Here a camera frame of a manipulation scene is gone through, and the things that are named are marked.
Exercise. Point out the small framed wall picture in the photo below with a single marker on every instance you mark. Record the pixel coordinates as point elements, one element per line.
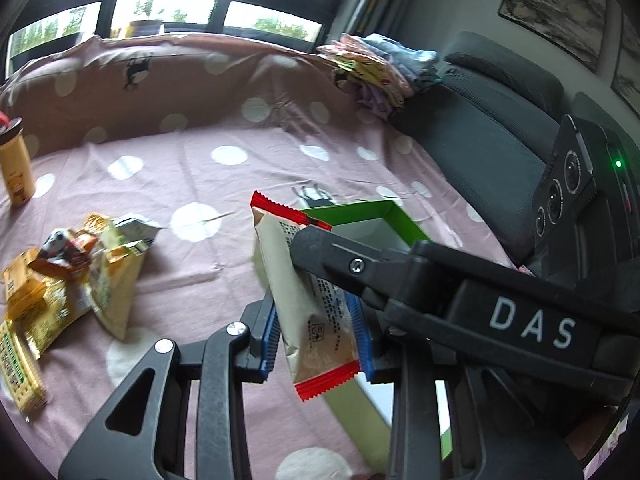
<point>627,70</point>

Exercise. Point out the long yellow snack packet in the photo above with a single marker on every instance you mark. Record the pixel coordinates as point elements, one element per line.
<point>50,317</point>

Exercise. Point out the large framed wall picture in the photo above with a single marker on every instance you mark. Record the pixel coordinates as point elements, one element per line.
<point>555,5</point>

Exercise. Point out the beige snack packet red ends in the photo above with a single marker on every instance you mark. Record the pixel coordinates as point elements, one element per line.
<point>300,310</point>

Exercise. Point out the pink polka-dot blanket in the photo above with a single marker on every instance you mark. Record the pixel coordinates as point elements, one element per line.
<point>200,170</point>

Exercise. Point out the white grey crumpled snack packet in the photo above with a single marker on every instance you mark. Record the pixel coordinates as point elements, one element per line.
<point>132,230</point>

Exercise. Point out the small orange snack packet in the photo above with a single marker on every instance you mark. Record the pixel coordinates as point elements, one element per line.
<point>95,224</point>

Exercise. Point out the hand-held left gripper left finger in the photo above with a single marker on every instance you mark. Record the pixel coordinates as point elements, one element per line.
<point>268,345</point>

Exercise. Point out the small yellow snack packet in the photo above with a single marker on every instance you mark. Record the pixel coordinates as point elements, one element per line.
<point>20,280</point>

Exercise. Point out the green cardboard box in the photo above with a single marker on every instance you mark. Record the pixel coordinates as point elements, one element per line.
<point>360,212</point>

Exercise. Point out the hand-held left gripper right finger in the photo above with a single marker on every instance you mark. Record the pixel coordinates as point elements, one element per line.
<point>361,342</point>

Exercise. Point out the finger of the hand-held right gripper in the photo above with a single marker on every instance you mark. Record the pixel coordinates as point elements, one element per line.
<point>330,257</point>

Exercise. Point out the dark grey sofa cushion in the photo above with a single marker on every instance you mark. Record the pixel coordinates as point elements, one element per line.
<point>475,135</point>

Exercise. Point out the orange black crumpled snack packet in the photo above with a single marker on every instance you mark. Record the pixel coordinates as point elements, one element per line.
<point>65,252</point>

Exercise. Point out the yellow cracker packet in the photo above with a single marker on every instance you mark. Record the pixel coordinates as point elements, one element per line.
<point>20,370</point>

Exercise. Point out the potted plant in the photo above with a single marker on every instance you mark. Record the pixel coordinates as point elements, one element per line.
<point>145,22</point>

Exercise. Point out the pale yellow green-print snack packet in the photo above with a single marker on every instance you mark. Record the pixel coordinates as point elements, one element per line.
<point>117,290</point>

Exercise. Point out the yellow bottle brown cap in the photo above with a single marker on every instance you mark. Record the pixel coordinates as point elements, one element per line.
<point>17,170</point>

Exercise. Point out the stack of folded clothes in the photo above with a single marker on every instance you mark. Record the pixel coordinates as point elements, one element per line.
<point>375,67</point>

